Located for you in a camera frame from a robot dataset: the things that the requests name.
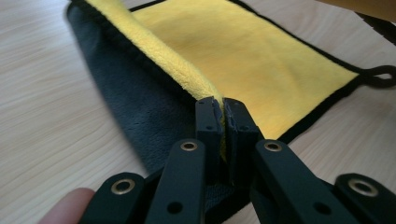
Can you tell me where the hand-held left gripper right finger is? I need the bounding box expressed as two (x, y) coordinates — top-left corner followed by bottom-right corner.
(223, 97), (264, 188)

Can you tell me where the grey and yellow towel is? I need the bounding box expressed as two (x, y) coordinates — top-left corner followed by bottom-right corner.
(65, 0), (396, 220)

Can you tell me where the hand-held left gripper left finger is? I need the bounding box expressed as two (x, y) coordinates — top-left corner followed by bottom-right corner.
(195, 96), (226, 181)

